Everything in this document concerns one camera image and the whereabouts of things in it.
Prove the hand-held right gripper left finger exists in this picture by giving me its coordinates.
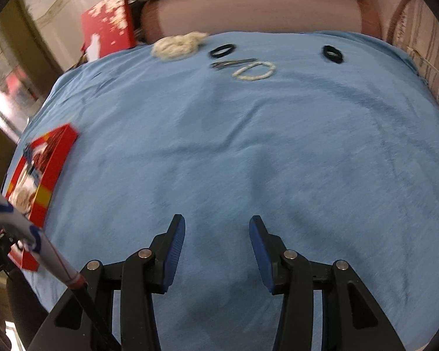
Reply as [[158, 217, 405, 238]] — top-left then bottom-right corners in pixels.
[[27, 214, 186, 351]]

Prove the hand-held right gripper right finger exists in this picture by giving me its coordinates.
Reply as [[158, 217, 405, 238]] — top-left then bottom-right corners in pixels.
[[249, 215, 407, 351]]

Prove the red cardboard box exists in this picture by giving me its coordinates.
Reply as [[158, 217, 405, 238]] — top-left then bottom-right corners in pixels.
[[5, 124, 79, 272]]

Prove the white pearl bracelet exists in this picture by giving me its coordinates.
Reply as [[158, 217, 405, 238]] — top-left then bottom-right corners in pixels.
[[231, 61, 276, 81]]

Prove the dark hair clip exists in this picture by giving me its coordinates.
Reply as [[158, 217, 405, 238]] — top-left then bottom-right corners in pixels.
[[210, 58, 257, 70]]

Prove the thick black hair tie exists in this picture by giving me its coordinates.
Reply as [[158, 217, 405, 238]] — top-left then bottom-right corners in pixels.
[[322, 45, 344, 64]]

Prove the light blue blanket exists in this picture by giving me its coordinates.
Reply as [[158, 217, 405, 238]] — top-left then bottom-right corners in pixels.
[[7, 29, 439, 351]]

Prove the cream scrunchie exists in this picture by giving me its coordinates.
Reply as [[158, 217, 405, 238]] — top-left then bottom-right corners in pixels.
[[151, 31, 208, 62]]

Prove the pink sofa backrest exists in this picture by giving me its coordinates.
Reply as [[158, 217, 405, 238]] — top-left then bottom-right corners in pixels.
[[141, 0, 383, 42]]

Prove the striped floral sofa cushion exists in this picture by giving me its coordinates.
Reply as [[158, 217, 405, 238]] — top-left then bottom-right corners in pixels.
[[388, 0, 439, 125]]

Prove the white blue-flecked braided cable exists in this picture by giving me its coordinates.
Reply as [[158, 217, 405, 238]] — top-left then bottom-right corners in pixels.
[[0, 179, 121, 351]]

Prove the thin black hair tie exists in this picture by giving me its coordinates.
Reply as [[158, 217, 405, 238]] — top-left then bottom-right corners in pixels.
[[209, 44, 238, 59]]

